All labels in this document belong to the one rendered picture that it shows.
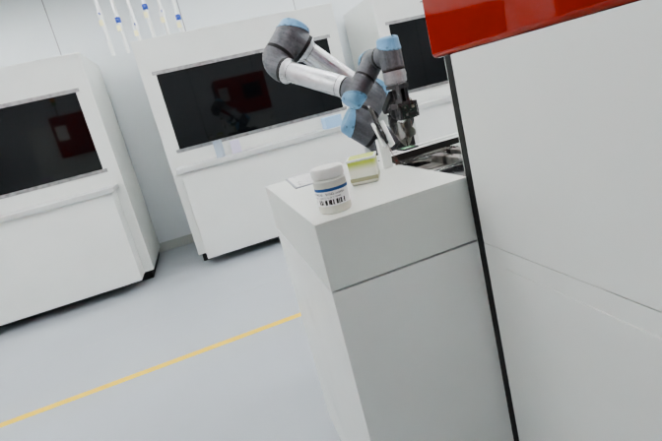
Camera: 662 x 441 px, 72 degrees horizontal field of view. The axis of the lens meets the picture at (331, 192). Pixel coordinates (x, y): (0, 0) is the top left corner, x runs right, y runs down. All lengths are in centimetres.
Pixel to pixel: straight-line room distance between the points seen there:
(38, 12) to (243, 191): 265
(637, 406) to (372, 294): 47
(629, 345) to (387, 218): 45
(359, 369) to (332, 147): 329
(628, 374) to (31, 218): 397
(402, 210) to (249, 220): 321
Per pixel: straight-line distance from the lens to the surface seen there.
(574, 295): 87
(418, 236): 98
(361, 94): 155
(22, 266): 433
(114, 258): 418
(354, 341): 100
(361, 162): 113
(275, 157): 405
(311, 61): 184
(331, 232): 90
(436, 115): 460
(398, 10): 478
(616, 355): 87
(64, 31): 531
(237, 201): 405
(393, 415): 112
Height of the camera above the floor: 120
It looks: 12 degrees down
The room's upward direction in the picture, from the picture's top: 14 degrees counter-clockwise
